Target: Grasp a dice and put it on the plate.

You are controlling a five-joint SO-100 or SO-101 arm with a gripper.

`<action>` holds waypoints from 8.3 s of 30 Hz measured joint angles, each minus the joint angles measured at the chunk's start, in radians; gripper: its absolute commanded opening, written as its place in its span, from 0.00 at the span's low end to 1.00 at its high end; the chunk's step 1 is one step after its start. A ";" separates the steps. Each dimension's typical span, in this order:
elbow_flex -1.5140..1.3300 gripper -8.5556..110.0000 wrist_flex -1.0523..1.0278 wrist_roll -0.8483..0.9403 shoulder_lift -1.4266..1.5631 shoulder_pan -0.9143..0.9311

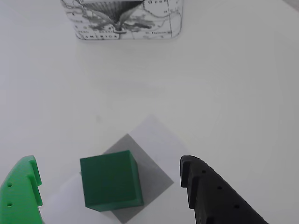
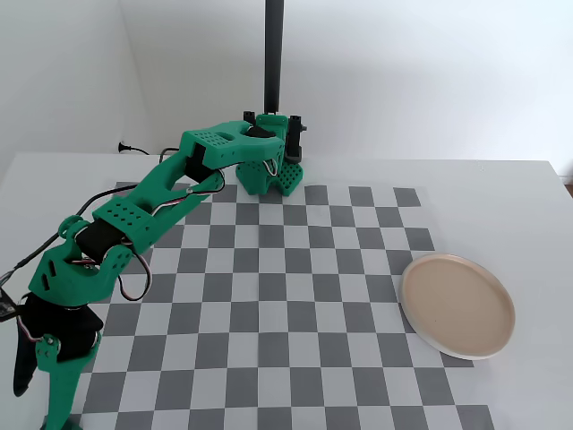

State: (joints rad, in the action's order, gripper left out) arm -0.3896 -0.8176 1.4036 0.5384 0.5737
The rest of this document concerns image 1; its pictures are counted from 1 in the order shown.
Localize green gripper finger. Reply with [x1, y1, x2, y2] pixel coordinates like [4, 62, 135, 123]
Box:
[0, 155, 44, 224]

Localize grey white checkered mat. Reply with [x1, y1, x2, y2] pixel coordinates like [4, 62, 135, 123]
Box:
[42, 114, 175, 224]

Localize tin box with map print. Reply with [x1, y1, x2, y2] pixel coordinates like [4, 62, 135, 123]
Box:
[60, 0, 183, 41]

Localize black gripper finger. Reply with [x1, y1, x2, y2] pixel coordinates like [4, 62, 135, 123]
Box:
[179, 155, 269, 224]

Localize green cube dice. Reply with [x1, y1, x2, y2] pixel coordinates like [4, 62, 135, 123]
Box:
[79, 150, 144, 212]

